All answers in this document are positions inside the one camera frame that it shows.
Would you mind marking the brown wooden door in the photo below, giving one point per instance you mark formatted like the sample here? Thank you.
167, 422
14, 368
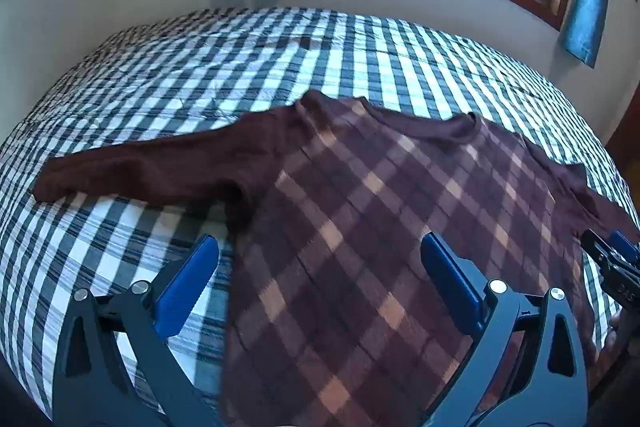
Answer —
627, 117

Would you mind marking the blue white checkered bed blanket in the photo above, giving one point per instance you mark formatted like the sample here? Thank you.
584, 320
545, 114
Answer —
300, 52

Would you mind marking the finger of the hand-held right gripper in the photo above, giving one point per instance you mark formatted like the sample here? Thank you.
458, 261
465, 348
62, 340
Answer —
599, 249
625, 244

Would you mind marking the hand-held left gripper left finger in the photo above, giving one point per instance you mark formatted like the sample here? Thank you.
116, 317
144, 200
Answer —
187, 282

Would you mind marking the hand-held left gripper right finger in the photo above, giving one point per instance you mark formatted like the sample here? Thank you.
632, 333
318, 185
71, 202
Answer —
450, 282

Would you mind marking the maroon plaid sweater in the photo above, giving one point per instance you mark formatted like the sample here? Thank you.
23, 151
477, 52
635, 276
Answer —
350, 207

